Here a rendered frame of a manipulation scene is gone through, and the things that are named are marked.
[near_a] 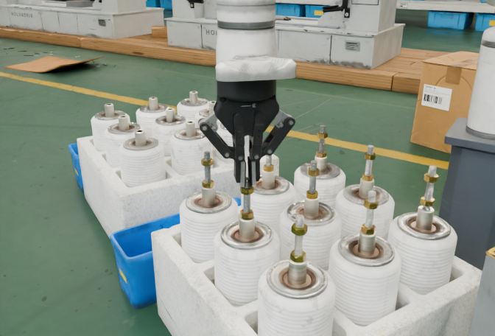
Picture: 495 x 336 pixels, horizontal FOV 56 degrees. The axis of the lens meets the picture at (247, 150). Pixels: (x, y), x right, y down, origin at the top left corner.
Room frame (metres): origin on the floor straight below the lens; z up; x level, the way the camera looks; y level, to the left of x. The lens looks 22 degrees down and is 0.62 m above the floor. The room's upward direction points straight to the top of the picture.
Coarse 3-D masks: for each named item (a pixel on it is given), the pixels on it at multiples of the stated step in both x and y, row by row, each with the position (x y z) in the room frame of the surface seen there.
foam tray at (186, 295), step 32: (160, 256) 0.67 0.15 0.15; (160, 288) 0.68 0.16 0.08; (192, 288) 0.56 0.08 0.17; (448, 288) 0.55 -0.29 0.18; (192, 320) 0.57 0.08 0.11; (224, 320) 0.49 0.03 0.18; (256, 320) 0.51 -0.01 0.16; (384, 320) 0.49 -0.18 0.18; (416, 320) 0.49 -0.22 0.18; (448, 320) 0.53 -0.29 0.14
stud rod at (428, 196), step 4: (432, 168) 0.60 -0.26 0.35; (436, 168) 0.60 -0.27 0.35; (432, 172) 0.60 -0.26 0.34; (432, 176) 0.60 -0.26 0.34; (428, 184) 0.60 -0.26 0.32; (432, 184) 0.60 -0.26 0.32; (428, 188) 0.60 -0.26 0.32; (432, 188) 0.60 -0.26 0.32; (428, 192) 0.60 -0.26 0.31; (424, 196) 0.61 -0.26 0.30; (428, 196) 0.60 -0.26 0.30; (424, 208) 0.60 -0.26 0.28; (428, 208) 0.60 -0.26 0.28
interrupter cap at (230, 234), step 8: (232, 224) 0.61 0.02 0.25; (256, 224) 0.61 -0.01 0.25; (264, 224) 0.60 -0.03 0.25; (224, 232) 0.58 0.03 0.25; (232, 232) 0.58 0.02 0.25; (256, 232) 0.59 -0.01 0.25; (264, 232) 0.58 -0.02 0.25; (272, 232) 0.58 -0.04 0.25; (224, 240) 0.56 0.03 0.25; (232, 240) 0.56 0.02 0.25; (240, 240) 0.57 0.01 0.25; (248, 240) 0.57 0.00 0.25; (256, 240) 0.56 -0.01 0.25; (264, 240) 0.56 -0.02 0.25; (240, 248) 0.54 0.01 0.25; (248, 248) 0.54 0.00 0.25; (256, 248) 0.54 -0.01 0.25
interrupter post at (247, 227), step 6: (240, 216) 0.58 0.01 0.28; (240, 222) 0.57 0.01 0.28; (246, 222) 0.57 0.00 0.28; (252, 222) 0.57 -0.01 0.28; (240, 228) 0.57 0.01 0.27; (246, 228) 0.57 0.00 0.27; (252, 228) 0.57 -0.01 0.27; (240, 234) 0.57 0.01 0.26; (246, 234) 0.57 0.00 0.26; (252, 234) 0.57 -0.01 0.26
